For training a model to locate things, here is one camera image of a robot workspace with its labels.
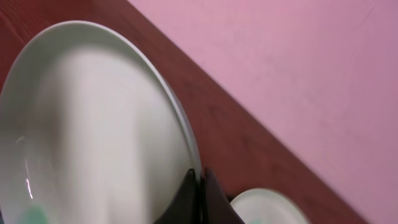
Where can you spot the mint green plate top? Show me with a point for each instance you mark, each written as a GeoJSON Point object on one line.
{"type": "Point", "coordinates": [264, 206]}

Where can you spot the mint green plate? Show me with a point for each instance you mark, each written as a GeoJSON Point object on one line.
{"type": "Point", "coordinates": [264, 206]}
{"type": "Point", "coordinates": [90, 131]}

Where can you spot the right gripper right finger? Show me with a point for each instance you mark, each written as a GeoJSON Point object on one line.
{"type": "Point", "coordinates": [216, 207]}

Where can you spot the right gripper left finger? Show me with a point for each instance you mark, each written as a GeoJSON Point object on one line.
{"type": "Point", "coordinates": [184, 208]}

